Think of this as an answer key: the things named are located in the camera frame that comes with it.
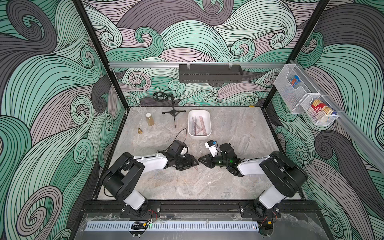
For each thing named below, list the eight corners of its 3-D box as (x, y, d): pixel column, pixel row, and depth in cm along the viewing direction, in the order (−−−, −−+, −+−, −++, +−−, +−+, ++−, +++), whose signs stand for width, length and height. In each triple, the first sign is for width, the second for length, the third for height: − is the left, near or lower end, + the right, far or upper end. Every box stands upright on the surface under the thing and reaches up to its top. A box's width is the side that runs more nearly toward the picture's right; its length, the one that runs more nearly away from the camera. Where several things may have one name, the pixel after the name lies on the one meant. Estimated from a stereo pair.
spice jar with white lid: (147, 126, 111) (145, 118, 103) (149, 121, 114) (146, 112, 107) (153, 126, 111) (151, 118, 103) (154, 121, 114) (152, 112, 107)
